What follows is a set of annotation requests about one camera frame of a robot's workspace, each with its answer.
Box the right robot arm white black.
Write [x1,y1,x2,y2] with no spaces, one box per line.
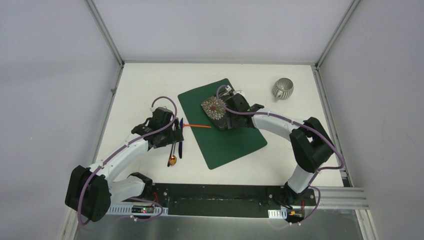
[215,86,336,205]

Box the black floral square plate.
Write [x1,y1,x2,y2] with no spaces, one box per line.
[200,96,228,130]

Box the purple metallic fork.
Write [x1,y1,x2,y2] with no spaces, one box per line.
[167,142,176,168]

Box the left electronics board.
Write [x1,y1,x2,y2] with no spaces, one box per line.
[131,205,155,214]

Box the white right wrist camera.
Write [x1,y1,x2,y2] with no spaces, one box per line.
[224,85,245,97]

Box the green placemat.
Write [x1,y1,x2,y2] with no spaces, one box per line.
[177,78,268,170]

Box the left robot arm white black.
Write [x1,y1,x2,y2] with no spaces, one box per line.
[64,107,184,222]

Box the blue plastic knife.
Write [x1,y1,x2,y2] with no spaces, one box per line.
[178,118,184,159]

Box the right electronics board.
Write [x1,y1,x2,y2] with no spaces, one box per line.
[287,209,305,220]

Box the aluminium frame rail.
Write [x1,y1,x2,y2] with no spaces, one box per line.
[311,65,379,240]

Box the orange plastic fork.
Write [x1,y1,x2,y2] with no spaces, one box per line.
[182,123,212,129]

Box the electronics board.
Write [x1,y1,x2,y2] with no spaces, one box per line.
[287,209,305,220]
[131,205,155,214]

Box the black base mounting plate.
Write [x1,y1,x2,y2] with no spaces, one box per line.
[150,183,317,220]

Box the grey ribbed mug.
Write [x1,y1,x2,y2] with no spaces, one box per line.
[272,78,294,100]

